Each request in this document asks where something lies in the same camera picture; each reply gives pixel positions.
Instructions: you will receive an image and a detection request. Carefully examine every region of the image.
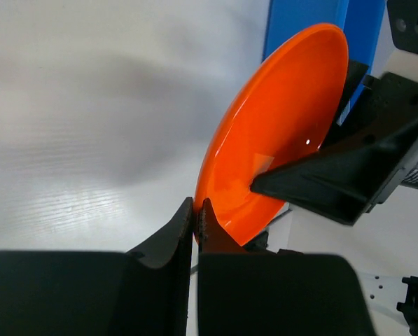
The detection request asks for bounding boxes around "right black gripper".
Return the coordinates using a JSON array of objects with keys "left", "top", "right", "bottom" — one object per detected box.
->
[{"left": 250, "top": 59, "right": 418, "bottom": 225}]

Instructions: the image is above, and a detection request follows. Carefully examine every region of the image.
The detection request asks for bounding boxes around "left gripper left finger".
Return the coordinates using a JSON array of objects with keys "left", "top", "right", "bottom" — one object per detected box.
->
[{"left": 0, "top": 198, "right": 193, "bottom": 335}]

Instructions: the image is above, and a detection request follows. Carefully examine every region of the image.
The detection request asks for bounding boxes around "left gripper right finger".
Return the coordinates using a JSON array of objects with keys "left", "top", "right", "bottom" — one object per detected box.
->
[{"left": 197, "top": 199, "right": 376, "bottom": 335}]

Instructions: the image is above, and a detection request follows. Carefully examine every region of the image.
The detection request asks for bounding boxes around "orange plastic plate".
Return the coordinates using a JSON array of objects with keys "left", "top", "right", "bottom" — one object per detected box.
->
[{"left": 194, "top": 23, "right": 349, "bottom": 245}]

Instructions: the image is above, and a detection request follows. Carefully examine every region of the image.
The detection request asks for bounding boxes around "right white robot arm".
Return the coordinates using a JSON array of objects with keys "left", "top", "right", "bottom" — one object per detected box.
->
[{"left": 251, "top": 1, "right": 418, "bottom": 335}]

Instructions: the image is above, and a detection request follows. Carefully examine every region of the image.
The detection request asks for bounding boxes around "blue plastic bin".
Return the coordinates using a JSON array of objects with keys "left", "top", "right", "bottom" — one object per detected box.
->
[{"left": 261, "top": 0, "right": 386, "bottom": 127}]

